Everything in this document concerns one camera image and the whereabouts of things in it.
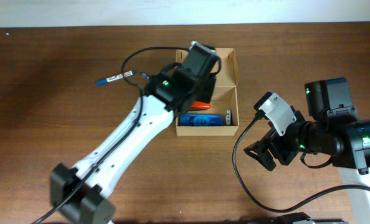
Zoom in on orange black stapler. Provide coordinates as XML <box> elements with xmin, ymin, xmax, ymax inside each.
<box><xmin>191</xmin><ymin>101</ymin><xmax>211</xmax><ymax>111</ymax></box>

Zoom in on blue plastic tray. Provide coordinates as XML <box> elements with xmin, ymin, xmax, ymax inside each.
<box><xmin>179</xmin><ymin>114</ymin><xmax>224</xmax><ymax>126</ymax></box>

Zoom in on blue ballpoint pen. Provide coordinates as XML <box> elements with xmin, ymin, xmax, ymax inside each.
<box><xmin>140</xmin><ymin>72</ymin><xmax>150</xmax><ymax>80</ymax></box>

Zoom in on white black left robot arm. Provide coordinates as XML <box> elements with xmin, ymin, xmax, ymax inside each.
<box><xmin>36</xmin><ymin>41</ymin><xmax>222</xmax><ymax>223</ymax></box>

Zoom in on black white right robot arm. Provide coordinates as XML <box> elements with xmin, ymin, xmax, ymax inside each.
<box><xmin>244</xmin><ymin>78</ymin><xmax>370</xmax><ymax>223</ymax></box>

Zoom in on open cardboard box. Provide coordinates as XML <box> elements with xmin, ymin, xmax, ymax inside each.
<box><xmin>176</xmin><ymin>48</ymin><xmax>240</xmax><ymax>136</ymax></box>

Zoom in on blue white whiteboard marker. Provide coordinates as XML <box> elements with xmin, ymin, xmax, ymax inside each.
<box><xmin>96</xmin><ymin>70</ymin><xmax>135</xmax><ymax>86</ymax></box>

